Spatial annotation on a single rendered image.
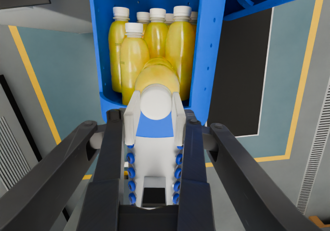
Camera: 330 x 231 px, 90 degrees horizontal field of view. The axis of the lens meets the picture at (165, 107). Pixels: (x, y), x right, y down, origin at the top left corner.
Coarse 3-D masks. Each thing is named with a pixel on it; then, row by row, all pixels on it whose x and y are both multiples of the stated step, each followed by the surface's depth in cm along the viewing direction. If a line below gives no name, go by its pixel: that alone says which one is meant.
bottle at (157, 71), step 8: (152, 64) 26; (160, 64) 26; (168, 64) 30; (144, 72) 23; (152, 72) 22; (160, 72) 22; (168, 72) 23; (136, 80) 24; (144, 80) 22; (152, 80) 21; (160, 80) 21; (168, 80) 22; (176, 80) 24; (136, 88) 23; (144, 88) 21; (168, 88) 22; (176, 88) 23
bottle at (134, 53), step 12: (132, 36) 36; (120, 48) 37; (132, 48) 35; (144, 48) 36; (120, 60) 37; (132, 60) 36; (144, 60) 37; (120, 72) 39; (132, 72) 37; (132, 84) 38
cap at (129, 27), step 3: (126, 24) 35; (129, 24) 35; (132, 24) 35; (135, 24) 35; (138, 24) 35; (141, 24) 36; (126, 27) 36; (129, 27) 35; (132, 27) 35; (135, 27) 35; (138, 27) 35; (141, 27) 36; (126, 30) 36; (129, 30) 35; (132, 30) 35; (135, 30) 35; (138, 30) 36; (141, 30) 36
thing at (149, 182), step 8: (144, 184) 72; (152, 184) 72; (160, 184) 72; (144, 192) 66; (152, 192) 66; (160, 192) 67; (144, 200) 63; (152, 200) 63; (160, 200) 63; (152, 208) 62
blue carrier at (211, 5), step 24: (96, 0) 36; (120, 0) 44; (144, 0) 48; (168, 0) 48; (192, 0) 45; (216, 0) 28; (96, 24) 35; (216, 24) 30; (96, 48) 37; (216, 48) 34; (192, 72) 31; (120, 96) 52; (192, 96) 32; (144, 120) 32; (168, 120) 32
